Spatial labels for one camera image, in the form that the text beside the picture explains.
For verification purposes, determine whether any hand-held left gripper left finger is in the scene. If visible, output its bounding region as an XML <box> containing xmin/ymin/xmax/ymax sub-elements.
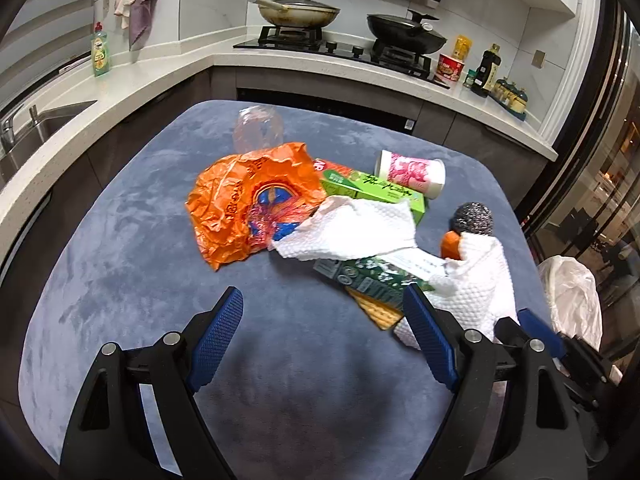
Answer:
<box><xmin>59</xmin><ymin>286</ymin><xmax>245</xmax><ymax>480</ymax></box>

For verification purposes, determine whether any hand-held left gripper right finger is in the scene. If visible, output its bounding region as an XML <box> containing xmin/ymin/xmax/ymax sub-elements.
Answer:
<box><xmin>402</xmin><ymin>284</ymin><xmax>588</xmax><ymax>480</ymax></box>

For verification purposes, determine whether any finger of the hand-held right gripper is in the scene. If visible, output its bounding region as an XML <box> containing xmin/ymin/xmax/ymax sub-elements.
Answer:
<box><xmin>494</xmin><ymin>316</ymin><xmax>529</xmax><ymax>347</ymax></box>
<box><xmin>516</xmin><ymin>309</ymin><xmax>567</xmax><ymax>362</ymax></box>

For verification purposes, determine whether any white paper towel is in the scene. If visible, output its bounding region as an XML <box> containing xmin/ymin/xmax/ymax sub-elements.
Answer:
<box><xmin>395</xmin><ymin>232</ymin><xmax>521</xmax><ymax>351</ymax></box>
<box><xmin>268</xmin><ymin>196</ymin><xmax>418</xmax><ymax>263</ymax></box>

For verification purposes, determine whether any orange printed plastic bag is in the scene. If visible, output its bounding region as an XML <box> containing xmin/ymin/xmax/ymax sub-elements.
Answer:
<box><xmin>186</xmin><ymin>141</ymin><xmax>328</xmax><ymax>272</ymax></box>

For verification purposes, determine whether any clear plastic bag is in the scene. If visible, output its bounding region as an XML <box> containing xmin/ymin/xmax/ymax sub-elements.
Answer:
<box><xmin>232</xmin><ymin>105</ymin><xmax>286</xmax><ymax>153</ymax></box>

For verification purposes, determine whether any white plastic bag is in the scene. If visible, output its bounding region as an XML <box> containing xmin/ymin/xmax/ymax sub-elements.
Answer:
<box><xmin>537</xmin><ymin>255</ymin><xmax>603</xmax><ymax>351</ymax></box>

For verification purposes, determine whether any yellow textured flat piece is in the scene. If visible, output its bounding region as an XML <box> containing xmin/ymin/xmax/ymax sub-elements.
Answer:
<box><xmin>352</xmin><ymin>290</ymin><xmax>406</xmax><ymax>331</ymax></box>

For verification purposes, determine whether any white paper slip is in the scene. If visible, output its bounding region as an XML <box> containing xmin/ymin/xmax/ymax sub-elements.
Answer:
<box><xmin>382</xmin><ymin>249</ymin><xmax>451</xmax><ymax>281</ymax></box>

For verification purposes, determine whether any dark green flowered packet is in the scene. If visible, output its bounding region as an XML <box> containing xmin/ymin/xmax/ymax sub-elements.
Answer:
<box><xmin>312</xmin><ymin>255</ymin><xmax>436</xmax><ymax>311</ymax></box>

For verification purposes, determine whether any orange peel piece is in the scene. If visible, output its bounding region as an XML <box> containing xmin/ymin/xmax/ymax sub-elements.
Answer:
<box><xmin>440</xmin><ymin>230</ymin><xmax>463</xmax><ymax>261</ymax></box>

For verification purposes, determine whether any blue-grey table cloth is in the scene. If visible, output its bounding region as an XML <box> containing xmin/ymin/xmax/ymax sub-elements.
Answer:
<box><xmin>17</xmin><ymin>100</ymin><xmax>556</xmax><ymax>480</ymax></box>

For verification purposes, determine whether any steel wool scrubber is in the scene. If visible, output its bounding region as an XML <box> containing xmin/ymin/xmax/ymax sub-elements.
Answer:
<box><xmin>448</xmin><ymin>202</ymin><xmax>496</xmax><ymax>236</ymax></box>

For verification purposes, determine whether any flat white paper towel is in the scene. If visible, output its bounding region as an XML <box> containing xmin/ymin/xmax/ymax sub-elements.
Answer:
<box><xmin>268</xmin><ymin>196</ymin><xmax>418</xmax><ymax>263</ymax></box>

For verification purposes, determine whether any green carton box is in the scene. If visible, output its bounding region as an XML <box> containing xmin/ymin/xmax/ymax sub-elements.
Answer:
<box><xmin>312</xmin><ymin>157</ymin><xmax>426</xmax><ymax>226</ymax></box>

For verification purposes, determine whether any white pink printed cup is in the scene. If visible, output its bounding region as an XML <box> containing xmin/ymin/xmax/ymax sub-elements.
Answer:
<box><xmin>375</xmin><ymin>149</ymin><xmax>447</xmax><ymax>200</ymax></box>

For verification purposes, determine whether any glass sliding door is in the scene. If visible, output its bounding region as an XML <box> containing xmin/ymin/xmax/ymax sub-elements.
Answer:
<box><xmin>515</xmin><ymin>0</ymin><xmax>640</xmax><ymax>361</ymax></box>

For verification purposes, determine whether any spice jar set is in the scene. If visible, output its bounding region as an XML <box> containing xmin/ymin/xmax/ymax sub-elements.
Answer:
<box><xmin>492</xmin><ymin>77</ymin><xmax>528</xmax><ymax>121</ymax></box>

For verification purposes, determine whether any black built-in appliance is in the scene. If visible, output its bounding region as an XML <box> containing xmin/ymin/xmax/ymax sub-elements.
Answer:
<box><xmin>236</xmin><ymin>87</ymin><xmax>416</xmax><ymax>133</ymax></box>

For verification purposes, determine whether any dark sauce bottle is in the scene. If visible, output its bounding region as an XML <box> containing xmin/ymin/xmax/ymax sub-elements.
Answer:
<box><xmin>471</xmin><ymin>43</ymin><xmax>502</xmax><ymax>98</ymax></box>

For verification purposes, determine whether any red instant noodle cup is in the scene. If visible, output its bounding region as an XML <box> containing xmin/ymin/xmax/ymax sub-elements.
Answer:
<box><xmin>434</xmin><ymin>52</ymin><xmax>463</xmax><ymax>85</ymax></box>

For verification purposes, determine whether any steel sink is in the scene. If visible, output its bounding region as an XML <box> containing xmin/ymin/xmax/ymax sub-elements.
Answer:
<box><xmin>0</xmin><ymin>100</ymin><xmax>98</xmax><ymax>181</ymax></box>

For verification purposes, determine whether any white kitchen counter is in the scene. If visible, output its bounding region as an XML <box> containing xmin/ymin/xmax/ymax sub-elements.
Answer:
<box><xmin>0</xmin><ymin>35</ymin><xmax>558</xmax><ymax>261</ymax></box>

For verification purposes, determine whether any metal faucet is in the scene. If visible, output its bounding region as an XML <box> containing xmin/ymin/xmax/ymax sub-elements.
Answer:
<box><xmin>0</xmin><ymin>105</ymin><xmax>41</xmax><ymax>153</ymax></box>

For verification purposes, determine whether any black gas stove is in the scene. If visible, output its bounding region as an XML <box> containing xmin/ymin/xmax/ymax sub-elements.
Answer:
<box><xmin>232</xmin><ymin>25</ymin><xmax>451</xmax><ymax>90</ymax></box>

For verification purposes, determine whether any black frying pan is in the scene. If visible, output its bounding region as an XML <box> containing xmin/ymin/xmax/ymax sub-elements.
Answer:
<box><xmin>366</xmin><ymin>9</ymin><xmax>447</xmax><ymax>56</ymax></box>

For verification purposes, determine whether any green dish soap bottle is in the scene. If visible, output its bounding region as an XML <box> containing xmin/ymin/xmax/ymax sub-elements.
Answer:
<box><xmin>90</xmin><ymin>21</ymin><xmax>113</xmax><ymax>77</ymax></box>

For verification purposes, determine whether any beige wok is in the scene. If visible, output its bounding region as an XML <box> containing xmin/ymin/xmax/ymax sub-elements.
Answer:
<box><xmin>248</xmin><ymin>0</ymin><xmax>341</xmax><ymax>29</ymax></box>

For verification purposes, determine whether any glass wok lid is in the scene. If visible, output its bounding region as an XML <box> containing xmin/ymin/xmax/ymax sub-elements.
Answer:
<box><xmin>270</xmin><ymin>0</ymin><xmax>341</xmax><ymax>15</ymax></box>

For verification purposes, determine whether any purple hanging towel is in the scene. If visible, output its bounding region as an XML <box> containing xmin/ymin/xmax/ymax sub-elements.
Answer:
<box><xmin>129</xmin><ymin>0</ymin><xmax>161</xmax><ymax>51</ymax></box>

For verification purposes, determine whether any white window blind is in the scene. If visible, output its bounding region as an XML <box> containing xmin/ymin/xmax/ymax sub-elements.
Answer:
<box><xmin>0</xmin><ymin>0</ymin><xmax>108</xmax><ymax>111</ymax></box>

